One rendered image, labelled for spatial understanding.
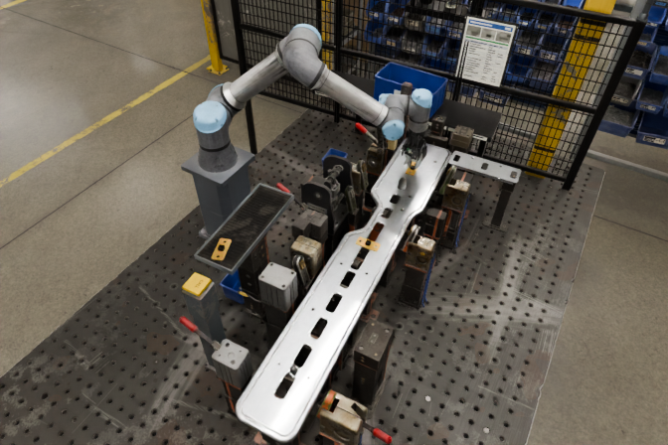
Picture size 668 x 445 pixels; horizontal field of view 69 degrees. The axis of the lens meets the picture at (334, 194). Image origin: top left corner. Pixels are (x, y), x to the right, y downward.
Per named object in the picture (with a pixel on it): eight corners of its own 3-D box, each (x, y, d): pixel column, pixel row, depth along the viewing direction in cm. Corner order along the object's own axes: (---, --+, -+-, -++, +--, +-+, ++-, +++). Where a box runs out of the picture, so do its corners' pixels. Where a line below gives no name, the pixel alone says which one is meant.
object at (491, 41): (500, 89, 223) (519, 24, 202) (452, 77, 230) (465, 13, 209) (501, 87, 225) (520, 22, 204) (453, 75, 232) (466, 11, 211)
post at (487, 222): (506, 232, 219) (523, 185, 199) (481, 224, 223) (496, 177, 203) (509, 223, 223) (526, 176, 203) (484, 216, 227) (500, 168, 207)
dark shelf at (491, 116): (490, 143, 218) (492, 137, 216) (311, 93, 246) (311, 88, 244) (501, 118, 232) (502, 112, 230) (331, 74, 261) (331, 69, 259)
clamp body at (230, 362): (250, 430, 156) (236, 376, 131) (221, 414, 159) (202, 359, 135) (266, 403, 162) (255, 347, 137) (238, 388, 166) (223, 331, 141)
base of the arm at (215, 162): (190, 164, 189) (185, 143, 183) (216, 143, 199) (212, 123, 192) (220, 177, 184) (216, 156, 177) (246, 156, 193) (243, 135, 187)
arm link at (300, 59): (288, 49, 151) (413, 128, 166) (293, 33, 159) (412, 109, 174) (270, 75, 158) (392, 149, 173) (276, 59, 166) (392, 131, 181)
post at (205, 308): (223, 375, 169) (200, 301, 139) (205, 367, 171) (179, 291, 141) (235, 358, 174) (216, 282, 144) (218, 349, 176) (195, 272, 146)
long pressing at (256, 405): (299, 453, 124) (299, 451, 123) (226, 413, 131) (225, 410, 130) (453, 152, 215) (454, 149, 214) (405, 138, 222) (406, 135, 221)
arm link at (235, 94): (193, 112, 185) (302, 32, 158) (205, 91, 195) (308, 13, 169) (217, 134, 191) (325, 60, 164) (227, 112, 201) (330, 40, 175)
